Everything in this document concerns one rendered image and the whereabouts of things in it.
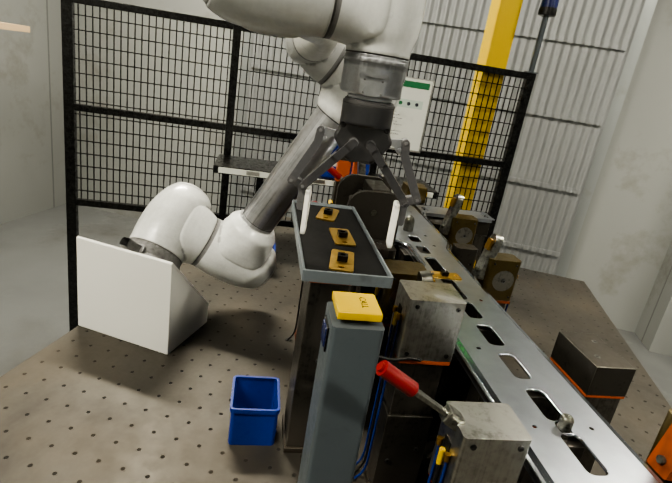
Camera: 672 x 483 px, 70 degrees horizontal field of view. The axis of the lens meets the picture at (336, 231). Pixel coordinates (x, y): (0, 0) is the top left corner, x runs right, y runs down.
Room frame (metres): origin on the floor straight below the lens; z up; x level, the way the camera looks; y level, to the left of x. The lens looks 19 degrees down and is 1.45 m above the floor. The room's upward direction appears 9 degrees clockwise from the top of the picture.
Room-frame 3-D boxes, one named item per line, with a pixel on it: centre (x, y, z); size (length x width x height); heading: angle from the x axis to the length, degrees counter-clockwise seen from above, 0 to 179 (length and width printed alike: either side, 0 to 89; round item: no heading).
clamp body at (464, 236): (1.57, -0.43, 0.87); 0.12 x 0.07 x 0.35; 100
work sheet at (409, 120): (2.15, -0.20, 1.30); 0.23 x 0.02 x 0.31; 100
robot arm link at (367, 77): (0.72, -0.02, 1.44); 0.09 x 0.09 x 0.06
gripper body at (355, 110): (0.72, -0.02, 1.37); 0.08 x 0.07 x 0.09; 90
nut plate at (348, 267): (0.72, -0.02, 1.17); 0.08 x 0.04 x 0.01; 0
